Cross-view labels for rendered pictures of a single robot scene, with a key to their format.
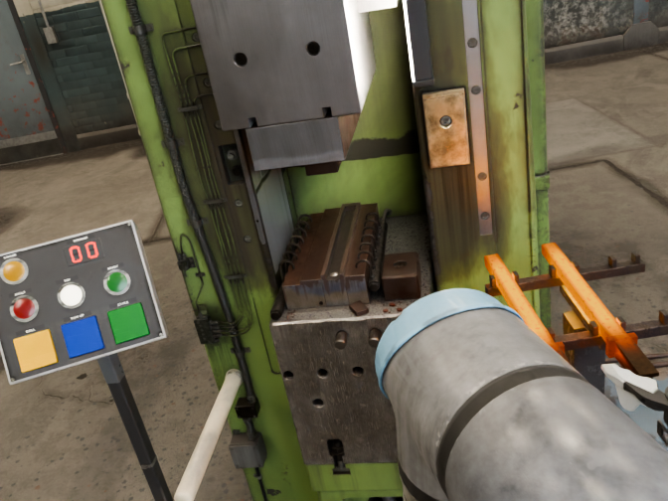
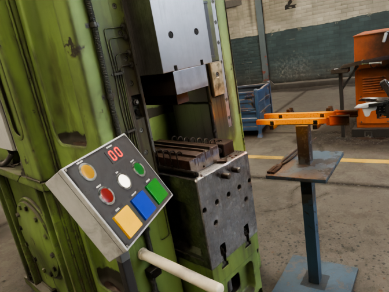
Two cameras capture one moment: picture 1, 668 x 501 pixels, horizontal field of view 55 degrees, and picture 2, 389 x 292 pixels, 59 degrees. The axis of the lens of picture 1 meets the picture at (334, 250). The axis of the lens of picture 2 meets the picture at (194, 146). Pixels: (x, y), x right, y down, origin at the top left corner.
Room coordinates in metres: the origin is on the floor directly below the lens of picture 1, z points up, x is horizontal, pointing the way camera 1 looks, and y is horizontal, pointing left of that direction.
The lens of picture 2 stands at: (0.54, 1.29, 1.45)
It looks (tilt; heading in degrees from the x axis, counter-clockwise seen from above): 16 degrees down; 304
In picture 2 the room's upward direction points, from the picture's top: 10 degrees counter-clockwise
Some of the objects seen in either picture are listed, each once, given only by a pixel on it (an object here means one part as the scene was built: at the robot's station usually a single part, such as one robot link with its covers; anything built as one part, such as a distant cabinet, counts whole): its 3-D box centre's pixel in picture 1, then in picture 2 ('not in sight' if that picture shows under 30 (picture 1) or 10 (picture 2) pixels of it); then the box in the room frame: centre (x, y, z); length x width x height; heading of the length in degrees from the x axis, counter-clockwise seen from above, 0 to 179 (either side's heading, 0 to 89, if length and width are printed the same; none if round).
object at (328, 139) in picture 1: (310, 116); (159, 81); (1.53, -0.01, 1.32); 0.42 x 0.20 x 0.10; 168
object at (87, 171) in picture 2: (14, 270); (87, 171); (1.30, 0.69, 1.16); 0.05 x 0.03 x 0.04; 78
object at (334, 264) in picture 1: (343, 237); (175, 146); (1.52, -0.03, 0.99); 0.42 x 0.05 x 0.01; 168
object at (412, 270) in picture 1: (402, 275); (219, 147); (1.34, -0.15, 0.95); 0.12 x 0.08 x 0.06; 168
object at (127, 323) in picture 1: (128, 323); (156, 191); (1.26, 0.48, 1.01); 0.07 x 0.05 x 0.07; 103
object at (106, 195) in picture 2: (24, 308); (106, 195); (1.26, 0.68, 1.09); 0.05 x 0.03 x 0.04; 78
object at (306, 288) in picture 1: (336, 250); (173, 154); (1.53, -0.01, 0.96); 0.42 x 0.20 x 0.09; 168
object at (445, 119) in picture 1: (446, 128); (216, 78); (1.38, -0.30, 1.27); 0.09 x 0.02 x 0.17; 78
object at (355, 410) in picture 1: (371, 330); (189, 197); (1.53, -0.06, 0.69); 0.56 x 0.38 x 0.45; 168
